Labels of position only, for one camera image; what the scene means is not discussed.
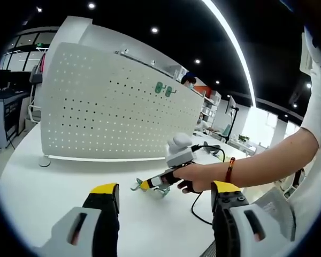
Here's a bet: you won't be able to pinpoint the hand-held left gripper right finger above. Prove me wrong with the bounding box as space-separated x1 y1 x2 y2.
210 180 296 257

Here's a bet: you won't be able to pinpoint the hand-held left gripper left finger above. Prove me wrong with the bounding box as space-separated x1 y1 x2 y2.
33 183 121 257

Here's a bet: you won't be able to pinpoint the white perforated mounting plate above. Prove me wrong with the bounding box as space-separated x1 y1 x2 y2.
38 42 204 168

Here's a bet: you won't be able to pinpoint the person's right hand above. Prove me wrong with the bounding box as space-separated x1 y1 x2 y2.
173 161 230 195

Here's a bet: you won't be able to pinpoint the shelves with white bins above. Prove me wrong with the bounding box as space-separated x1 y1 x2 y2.
200 85 223 126

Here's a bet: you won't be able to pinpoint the grey mesh office chair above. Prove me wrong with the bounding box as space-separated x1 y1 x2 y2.
246 186 296 241

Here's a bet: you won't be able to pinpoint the monitor on black stand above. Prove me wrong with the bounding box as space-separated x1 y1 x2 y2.
226 95 240 144

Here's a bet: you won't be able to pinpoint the metal shelving rack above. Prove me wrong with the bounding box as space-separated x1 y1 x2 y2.
114 49 182 78

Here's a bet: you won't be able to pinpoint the linear ceiling light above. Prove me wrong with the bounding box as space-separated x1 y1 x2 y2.
202 0 257 109

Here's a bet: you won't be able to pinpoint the grey equipment cabinet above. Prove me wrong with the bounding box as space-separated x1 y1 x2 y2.
0 89 27 147

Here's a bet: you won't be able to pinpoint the white chest-worn device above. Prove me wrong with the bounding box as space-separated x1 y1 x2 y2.
300 31 321 73

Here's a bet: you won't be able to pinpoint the short black camera cable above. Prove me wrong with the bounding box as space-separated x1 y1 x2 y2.
191 143 227 163

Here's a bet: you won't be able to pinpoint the red bead bracelet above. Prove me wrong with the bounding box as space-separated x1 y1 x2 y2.
224 157 236 184

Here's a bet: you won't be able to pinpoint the white frame office chair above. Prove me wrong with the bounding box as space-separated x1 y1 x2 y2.
28 53 46 126

